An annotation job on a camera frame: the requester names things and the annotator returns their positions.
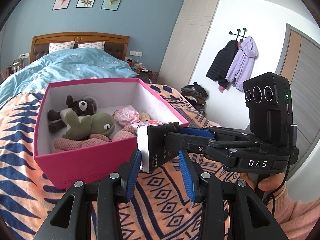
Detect black puffer jacket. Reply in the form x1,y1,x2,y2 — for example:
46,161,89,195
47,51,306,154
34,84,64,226
206,40,239,89

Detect green leaf framed picture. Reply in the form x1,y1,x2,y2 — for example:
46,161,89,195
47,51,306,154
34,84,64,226
101,0,121,11

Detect black face tissue pack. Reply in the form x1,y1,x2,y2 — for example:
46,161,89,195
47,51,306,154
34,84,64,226
136,122,180,173

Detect left patterned pillow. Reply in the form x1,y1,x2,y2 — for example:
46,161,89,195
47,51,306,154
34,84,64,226
48,41,75,54

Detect white wall socket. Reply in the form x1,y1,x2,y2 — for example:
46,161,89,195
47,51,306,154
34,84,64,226
130,50,143,57

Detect right hand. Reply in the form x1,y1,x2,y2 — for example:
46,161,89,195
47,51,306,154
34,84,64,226
240,173,285,192

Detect black wall coat hooks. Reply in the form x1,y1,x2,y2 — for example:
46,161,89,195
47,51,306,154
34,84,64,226
228,28,247,42

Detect pink sleeve forearm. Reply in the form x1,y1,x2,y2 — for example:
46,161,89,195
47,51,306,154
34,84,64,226
274,184,319,239

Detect floral pink tissue pack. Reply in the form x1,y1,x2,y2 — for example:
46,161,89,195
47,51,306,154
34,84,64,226
131,120,163,128

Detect wooden headboard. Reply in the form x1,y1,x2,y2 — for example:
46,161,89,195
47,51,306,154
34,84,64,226
29,31,130,62

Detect lilac hooded jacket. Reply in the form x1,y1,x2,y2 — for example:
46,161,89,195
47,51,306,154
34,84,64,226
226,36,258,92

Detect pink cardboard box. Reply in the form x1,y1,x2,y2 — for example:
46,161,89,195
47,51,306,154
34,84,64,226
33,78,188,189

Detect blue duvet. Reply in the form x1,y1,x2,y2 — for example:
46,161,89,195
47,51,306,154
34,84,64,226
1,48,137,105

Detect black camera box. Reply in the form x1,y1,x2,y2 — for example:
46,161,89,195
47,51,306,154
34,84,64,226
243,72,293,147

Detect brown white plush toy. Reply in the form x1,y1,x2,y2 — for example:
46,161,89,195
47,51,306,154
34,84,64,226
47,95,98,133

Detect orange navy patterned blanket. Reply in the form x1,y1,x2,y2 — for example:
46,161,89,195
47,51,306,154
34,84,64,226
0,83,241,240

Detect green plush frog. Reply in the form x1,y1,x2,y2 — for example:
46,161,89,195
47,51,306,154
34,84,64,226
62,112,115,140

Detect pink knitted plush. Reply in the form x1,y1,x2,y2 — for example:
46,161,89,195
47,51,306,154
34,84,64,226
54,125,136,153

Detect wooden door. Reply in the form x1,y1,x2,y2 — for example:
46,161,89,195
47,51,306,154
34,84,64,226
276,24,319,177

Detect cream plush bunny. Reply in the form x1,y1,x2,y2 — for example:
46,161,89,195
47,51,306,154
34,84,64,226
139,112,152,122

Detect patterned pillow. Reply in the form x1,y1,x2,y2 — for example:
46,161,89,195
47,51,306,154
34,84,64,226
48,41,75,54
78,41,105,50

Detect right patterned pillow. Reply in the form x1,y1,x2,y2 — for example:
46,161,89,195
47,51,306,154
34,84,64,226
78,41,105,50

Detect pile of dark clothes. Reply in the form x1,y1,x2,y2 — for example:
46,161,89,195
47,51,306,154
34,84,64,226
181,82,208,114

